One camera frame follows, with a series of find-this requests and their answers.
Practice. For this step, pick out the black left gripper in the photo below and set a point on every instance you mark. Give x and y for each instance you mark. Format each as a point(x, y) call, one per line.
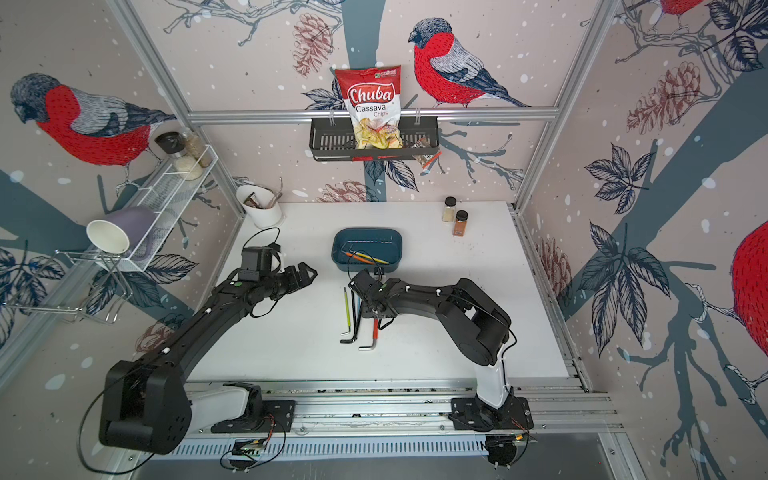
point(295, 282)

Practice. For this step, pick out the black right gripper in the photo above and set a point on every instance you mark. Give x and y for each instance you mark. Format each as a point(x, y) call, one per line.
point(364, 311)

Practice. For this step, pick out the red sleeved hex key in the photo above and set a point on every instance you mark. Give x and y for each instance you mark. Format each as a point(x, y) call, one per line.
point(374, 337)

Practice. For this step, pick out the long black hex key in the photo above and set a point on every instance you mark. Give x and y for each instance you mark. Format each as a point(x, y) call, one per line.
point(349, 339)

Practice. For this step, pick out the yellow sleeved hex key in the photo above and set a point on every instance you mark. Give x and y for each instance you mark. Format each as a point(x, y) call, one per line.
point(378, 261)

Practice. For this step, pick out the orange sleeved hex key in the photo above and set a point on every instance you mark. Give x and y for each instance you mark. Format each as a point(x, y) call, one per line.
point(360, 257)

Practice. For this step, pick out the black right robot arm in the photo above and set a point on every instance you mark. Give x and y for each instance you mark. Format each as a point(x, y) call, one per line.
point(477, 325)

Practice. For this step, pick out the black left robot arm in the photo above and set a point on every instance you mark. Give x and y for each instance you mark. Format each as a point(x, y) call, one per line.
point(145, 406)

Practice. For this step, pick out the teal plastic storage box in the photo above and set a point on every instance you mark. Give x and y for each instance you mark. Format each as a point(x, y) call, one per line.
point(382, 243)

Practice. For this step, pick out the white utensil holder cup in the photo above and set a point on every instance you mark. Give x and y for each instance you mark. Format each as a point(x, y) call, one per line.
point(260, 205)

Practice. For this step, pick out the brown spice jar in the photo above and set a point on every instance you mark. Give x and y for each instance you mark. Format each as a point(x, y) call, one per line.
point(460, 223)

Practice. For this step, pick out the pale spice jar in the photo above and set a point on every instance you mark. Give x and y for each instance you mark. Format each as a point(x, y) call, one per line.
point(449, 209)

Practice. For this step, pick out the black lid jar on shelf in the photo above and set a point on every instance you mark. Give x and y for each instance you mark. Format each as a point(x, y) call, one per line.
point(184, 163)

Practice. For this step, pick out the lilac paper cup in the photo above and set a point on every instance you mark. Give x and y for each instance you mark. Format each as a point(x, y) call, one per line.
point(121, 231)

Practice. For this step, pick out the red cassava chips bag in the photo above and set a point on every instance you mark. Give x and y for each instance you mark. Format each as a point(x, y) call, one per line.
point(372, 98)

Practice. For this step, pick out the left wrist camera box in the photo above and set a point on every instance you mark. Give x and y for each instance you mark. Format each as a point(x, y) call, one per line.
point(260, 262)

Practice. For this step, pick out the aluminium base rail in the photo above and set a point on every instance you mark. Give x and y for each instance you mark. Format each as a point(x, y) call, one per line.
point(303, 421)

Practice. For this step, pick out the black wire wall basket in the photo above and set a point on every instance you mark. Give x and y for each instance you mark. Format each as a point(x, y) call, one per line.
point(343, 139)

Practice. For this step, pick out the white wire wall shelf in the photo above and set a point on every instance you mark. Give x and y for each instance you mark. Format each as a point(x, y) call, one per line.
point(166, 195)

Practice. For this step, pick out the wire cup holder rack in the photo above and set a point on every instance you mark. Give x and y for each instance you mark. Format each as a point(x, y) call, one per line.
point(71, 286)

